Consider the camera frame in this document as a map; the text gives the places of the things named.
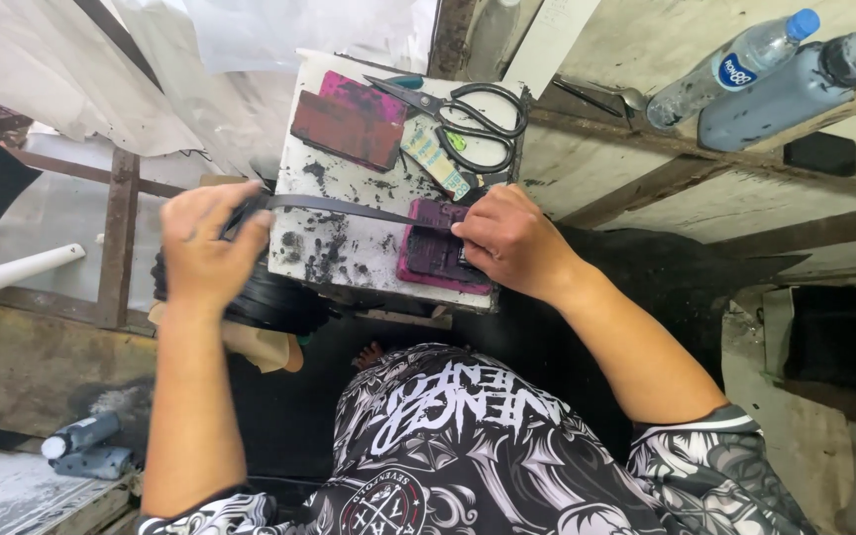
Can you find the person's left hand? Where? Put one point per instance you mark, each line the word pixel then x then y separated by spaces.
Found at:
pixel 201 249

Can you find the person's right hand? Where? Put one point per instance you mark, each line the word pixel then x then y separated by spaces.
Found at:
pixel 521 241

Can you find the purple ink-stained sponge pad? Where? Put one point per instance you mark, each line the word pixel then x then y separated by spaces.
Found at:
pixel 432 256

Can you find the black scissors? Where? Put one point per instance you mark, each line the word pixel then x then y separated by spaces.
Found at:
pixel 465 119

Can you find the white stained work block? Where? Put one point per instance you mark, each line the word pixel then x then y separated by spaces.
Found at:
pixel 339 238

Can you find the black metal tweezers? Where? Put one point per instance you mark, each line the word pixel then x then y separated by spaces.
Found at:
pixel 584 98

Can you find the metal spoon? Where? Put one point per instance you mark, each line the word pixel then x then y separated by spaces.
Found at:
pixel 625 95

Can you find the white plastic sheeting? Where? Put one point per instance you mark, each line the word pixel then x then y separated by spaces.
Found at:
pixel 175 67

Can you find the red-brown flat block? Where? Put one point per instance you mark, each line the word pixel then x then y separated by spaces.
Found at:
pixel 350 132

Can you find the person's foot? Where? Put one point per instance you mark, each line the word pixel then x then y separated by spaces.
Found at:
pixel 368 357

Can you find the white plastic pipe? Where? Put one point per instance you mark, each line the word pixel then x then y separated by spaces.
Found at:
pixel 12 273

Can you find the white paper sheet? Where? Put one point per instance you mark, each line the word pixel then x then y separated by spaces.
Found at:
pixel 551 44

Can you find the magenta stained flat pad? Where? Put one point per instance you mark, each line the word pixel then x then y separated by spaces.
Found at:
pixel 365 95

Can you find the small grey bottle white cap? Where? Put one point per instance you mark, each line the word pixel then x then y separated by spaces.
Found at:
pixel 82 432

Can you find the black and white patterned shirt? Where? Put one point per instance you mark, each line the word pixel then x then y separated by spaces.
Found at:
pixel 472 461

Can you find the small grey stained bottle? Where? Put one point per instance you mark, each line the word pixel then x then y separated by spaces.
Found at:
pixel 93 463

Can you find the clear bottle blue cap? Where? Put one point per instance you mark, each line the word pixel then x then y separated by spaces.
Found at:
pixel 732 70

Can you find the grey bottle dark cap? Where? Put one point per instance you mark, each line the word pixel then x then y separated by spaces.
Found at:
pixel 777 100

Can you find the small black block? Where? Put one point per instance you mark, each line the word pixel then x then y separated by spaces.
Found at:
pixel 820 154

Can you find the black bag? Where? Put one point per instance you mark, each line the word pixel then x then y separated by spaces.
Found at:
pixel 837 342

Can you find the rusty metal frame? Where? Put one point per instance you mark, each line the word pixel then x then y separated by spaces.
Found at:
pixel 117 230

